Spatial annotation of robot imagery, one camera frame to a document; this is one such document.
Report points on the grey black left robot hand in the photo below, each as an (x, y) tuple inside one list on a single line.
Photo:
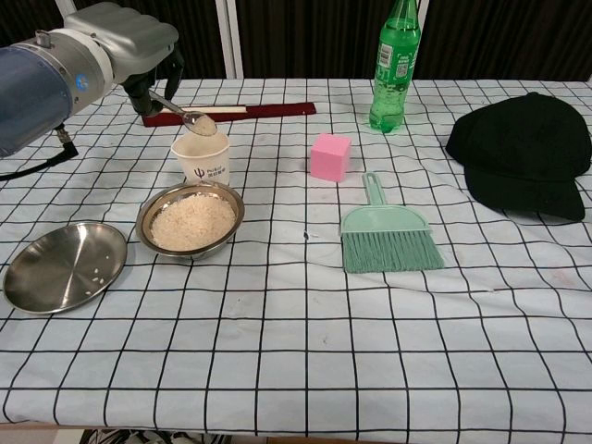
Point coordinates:
[(129, 41)]

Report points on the clear plastic spoon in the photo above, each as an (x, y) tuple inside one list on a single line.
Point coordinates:
[(200, 123)]

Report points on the blue grey left robot arm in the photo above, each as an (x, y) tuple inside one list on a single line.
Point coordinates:
[(32, 88)]

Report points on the white paper cup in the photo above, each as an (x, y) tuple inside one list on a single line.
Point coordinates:
[(203, 159)]

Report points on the white rice heap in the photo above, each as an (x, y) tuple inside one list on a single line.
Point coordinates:
[(194, 222)]

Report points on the dark red folding fan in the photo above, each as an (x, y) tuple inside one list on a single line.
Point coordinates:
[(277, 111)]

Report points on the steel bowl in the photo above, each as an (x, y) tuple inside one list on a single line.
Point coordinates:
[(145, 217)]

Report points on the pink cube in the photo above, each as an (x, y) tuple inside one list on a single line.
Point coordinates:
[(329, 159)]

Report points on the flat steel plate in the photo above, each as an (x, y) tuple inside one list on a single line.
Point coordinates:
[(60, 270)]

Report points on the green plastic soda bottle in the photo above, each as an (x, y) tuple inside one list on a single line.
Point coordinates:
[(393, 78)]

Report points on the green hand brush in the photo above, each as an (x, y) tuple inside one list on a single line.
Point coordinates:
[(388, 240)]

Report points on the blue white checked tablecloth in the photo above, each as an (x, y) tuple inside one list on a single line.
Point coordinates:
[(287, 333)]

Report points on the black cap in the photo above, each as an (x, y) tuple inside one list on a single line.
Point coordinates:
[(518, 148)]

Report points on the white partition frame post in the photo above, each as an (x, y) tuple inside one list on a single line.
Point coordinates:
[(423, 5), (232, 41)]

